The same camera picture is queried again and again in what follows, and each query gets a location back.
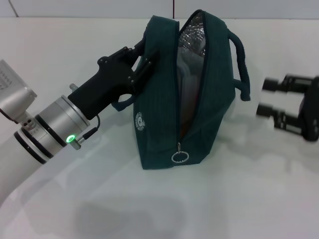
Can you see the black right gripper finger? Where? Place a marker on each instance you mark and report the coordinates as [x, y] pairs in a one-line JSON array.
[[281, 118], [286, 84]]

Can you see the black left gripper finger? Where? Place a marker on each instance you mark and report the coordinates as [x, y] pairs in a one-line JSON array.
[[144, 71], [139, 48]]

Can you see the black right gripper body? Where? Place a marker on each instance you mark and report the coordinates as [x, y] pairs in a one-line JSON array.
[[311, 112]]

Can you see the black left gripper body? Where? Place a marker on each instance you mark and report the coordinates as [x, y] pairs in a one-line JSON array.
[[109, 79]]

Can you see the clear lunch box blue rim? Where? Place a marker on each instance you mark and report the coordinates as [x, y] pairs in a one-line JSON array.
[[189, 89]]

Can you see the dark teal insulated lunch bag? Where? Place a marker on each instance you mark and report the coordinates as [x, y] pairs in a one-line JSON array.
[[159, 124]]

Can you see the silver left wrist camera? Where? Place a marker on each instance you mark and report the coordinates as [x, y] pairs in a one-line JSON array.
[[12, 92]]

